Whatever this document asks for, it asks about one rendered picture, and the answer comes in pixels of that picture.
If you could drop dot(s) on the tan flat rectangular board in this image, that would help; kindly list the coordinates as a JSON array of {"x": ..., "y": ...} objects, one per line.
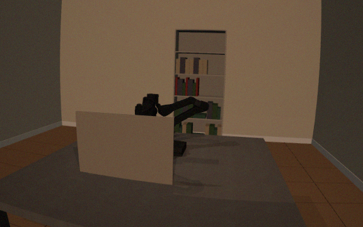
[{"x": 134, "y": 147}]

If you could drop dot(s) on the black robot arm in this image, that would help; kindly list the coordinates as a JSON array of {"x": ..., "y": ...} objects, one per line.
[{"x": 164, "y": 110}]

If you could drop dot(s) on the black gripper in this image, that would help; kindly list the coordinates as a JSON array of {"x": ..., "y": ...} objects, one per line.
[{"x": 147, "y": 106}]

